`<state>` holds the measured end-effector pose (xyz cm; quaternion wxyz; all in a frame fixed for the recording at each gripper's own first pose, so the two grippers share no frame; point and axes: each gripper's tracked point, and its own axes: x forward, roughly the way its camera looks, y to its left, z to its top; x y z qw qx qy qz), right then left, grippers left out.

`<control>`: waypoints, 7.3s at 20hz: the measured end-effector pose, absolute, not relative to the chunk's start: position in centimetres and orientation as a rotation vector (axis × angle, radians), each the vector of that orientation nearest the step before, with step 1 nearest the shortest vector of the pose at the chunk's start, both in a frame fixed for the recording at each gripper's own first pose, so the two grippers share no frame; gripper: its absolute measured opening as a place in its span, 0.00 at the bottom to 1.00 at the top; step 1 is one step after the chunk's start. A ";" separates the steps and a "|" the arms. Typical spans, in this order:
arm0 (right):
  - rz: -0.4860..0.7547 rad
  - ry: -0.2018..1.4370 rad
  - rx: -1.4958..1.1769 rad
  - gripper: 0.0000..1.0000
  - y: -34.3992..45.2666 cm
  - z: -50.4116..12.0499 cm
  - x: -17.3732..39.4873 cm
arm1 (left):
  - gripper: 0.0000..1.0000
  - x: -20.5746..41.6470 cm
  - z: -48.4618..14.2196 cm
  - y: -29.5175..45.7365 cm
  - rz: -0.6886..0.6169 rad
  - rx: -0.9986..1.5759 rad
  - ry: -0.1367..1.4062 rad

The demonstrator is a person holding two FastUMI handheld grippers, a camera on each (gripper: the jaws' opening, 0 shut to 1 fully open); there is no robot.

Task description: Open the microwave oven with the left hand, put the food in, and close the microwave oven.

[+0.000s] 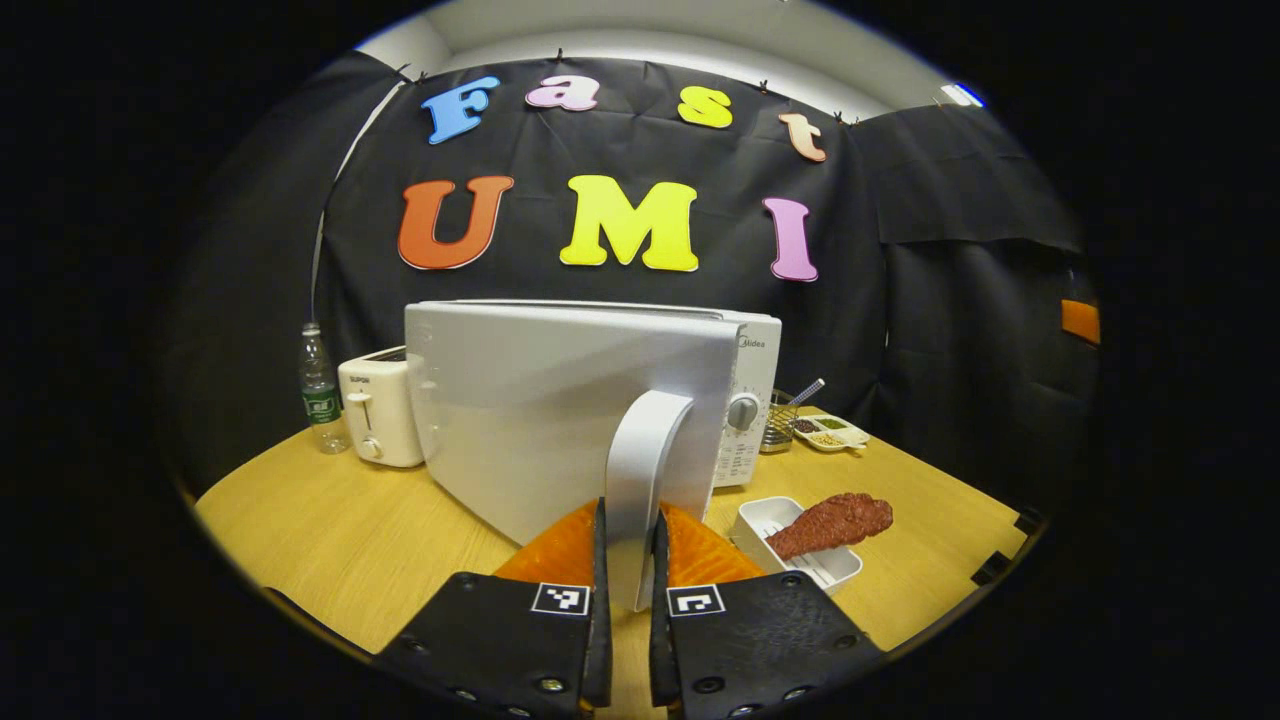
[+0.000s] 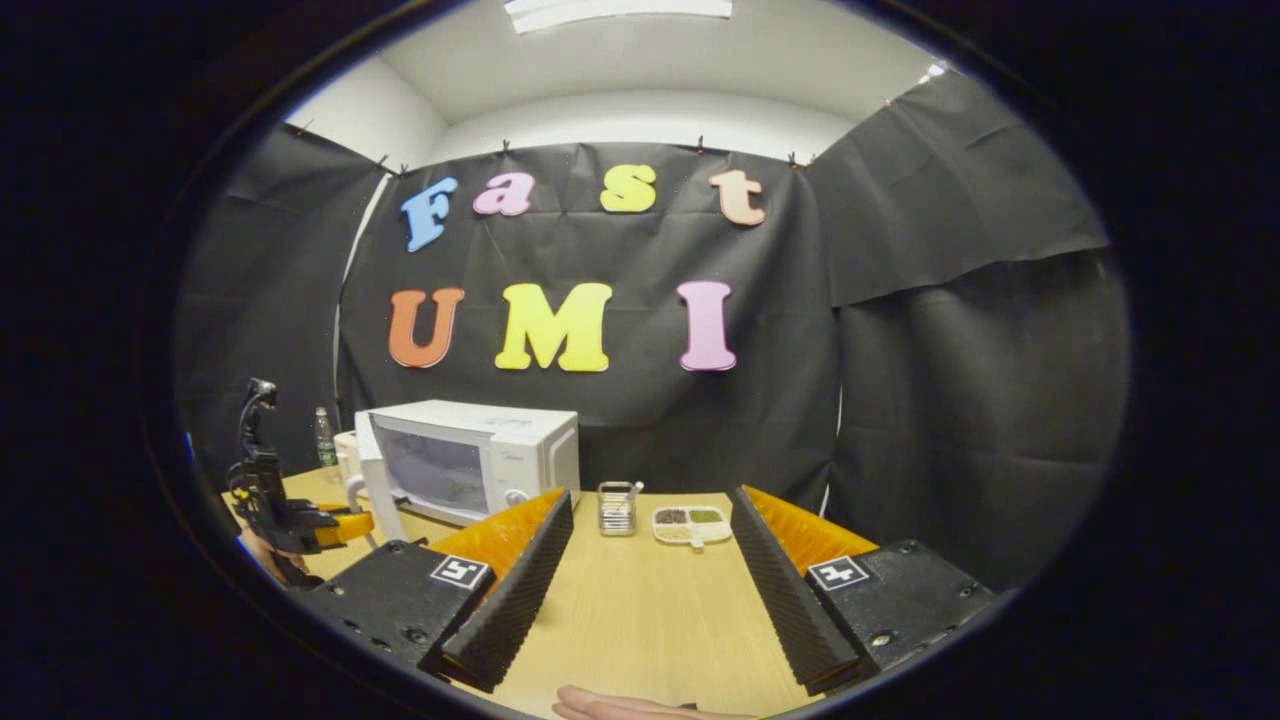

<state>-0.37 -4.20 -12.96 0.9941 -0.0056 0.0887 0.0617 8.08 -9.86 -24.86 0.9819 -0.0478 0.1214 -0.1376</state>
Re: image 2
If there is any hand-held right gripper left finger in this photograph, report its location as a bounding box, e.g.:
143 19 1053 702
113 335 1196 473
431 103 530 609
305 488 576 693

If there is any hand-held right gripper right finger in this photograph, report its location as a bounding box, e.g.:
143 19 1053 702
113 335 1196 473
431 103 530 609
728 485 1001 698

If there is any white microwave oven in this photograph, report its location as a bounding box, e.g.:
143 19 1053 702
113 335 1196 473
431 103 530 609
355 400 581 546

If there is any divided seasoning dish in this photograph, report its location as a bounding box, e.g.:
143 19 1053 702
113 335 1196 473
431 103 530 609
652 505 734 549

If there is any metal utensil holder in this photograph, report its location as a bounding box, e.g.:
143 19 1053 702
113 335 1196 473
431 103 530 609
597 481 644 538

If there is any black backdrop cloth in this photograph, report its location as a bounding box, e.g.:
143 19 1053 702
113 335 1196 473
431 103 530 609
175 70 1131 591

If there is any large ceiling light panel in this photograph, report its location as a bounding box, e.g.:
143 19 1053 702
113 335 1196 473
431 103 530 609
503 0 734 34

